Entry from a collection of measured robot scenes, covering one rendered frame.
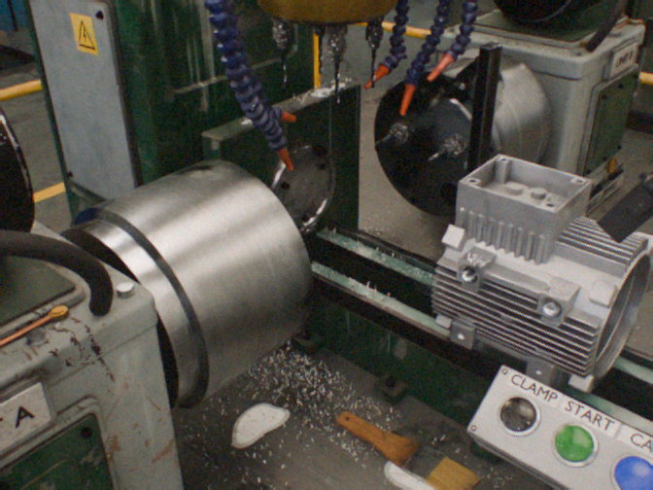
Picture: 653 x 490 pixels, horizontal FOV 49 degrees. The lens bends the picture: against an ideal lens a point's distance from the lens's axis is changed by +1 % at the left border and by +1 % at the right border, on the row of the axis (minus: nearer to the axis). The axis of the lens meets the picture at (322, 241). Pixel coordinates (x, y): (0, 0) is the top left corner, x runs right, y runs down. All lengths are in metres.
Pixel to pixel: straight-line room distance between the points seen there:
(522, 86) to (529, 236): 0.44
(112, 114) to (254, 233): 0.40
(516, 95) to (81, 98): 0.68
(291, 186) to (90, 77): 0.33
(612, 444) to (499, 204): 0.31
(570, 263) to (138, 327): 0.47
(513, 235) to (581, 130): 0.57
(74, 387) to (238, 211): 0.26
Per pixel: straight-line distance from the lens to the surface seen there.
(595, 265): 0.83
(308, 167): 1.10
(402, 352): 1.00
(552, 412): 0.66
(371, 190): 1.57
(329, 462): 0.96
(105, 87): 1.09
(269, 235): 0.78
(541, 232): 0.82
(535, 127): 1.22
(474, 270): 0.83
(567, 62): 1.29
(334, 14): 0.88
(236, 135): 0.98
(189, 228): 0.74
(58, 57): 1.18
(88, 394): 0.65
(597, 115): 1.39
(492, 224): 0.84
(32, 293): 0.64
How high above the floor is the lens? 1.52
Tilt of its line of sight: 31 degrees down
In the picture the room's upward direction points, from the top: 1 degrees counter-clockwise
